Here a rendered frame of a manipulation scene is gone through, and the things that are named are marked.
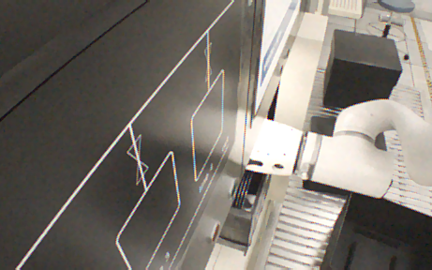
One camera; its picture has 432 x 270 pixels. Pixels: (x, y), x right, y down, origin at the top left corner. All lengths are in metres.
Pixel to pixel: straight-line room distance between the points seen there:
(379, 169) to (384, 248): 0.58
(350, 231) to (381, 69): 0.67
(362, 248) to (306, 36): 0.70
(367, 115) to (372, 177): 0.11
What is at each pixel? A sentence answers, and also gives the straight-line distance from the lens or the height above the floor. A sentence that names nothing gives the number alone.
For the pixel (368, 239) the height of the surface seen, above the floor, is 0.77.
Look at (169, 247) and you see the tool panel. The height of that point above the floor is 1.53.
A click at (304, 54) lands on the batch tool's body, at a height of 1.36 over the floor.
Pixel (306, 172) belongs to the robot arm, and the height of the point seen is 1.25.
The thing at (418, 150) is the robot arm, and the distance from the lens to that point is 0.49.
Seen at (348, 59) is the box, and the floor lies 1.01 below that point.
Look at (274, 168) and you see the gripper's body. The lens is 0.59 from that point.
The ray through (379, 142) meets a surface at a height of 0.86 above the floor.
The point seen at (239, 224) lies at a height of 1.13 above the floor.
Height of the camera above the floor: 1.69
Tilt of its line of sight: 44 degrees down
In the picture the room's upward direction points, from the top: straight up
